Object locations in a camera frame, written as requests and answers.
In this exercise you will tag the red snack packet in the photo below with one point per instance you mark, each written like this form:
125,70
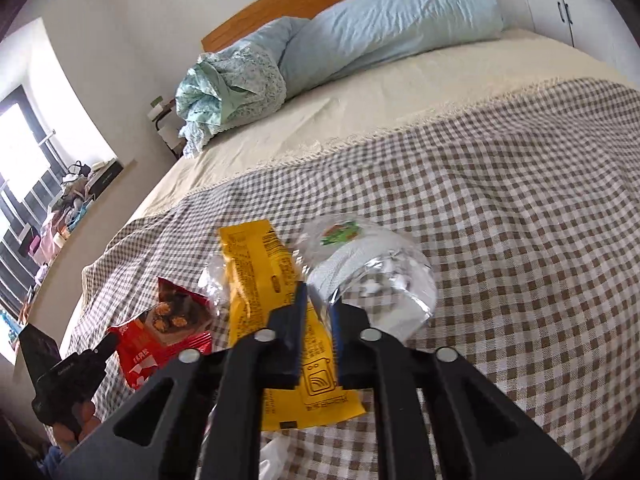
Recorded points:
150,350

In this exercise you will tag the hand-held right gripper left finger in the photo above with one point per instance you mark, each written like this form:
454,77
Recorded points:
290,340

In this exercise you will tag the dark bedside table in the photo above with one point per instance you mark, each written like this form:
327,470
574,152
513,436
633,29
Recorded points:
165,130

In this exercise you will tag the clear plastic bag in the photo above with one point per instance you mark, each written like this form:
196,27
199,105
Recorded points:
272,460

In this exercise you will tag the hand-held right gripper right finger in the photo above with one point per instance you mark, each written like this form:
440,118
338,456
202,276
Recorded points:
350,355

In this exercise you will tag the checked fringed blanket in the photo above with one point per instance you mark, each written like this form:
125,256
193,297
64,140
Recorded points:
500,210

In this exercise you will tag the clear plastic container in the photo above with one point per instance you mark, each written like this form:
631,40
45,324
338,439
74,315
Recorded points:
380,285

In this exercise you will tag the person's left hand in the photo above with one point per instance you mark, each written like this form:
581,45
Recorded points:
82,417

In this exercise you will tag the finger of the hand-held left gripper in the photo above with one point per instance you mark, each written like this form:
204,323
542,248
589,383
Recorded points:
102,350

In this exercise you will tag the black box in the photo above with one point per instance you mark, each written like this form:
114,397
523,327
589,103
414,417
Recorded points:
106,174

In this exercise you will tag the window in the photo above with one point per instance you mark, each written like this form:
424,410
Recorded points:
20,135

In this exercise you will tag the rolled floral quilt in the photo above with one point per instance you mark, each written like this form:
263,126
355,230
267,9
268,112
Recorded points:
230,85

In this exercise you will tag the windowsill clutter pile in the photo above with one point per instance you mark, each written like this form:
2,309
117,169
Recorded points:
60,220

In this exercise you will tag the light blue pillow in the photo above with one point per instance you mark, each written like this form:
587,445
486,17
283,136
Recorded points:
390,25

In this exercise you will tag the yellow snack packet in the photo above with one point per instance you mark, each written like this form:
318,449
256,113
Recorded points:
250,270

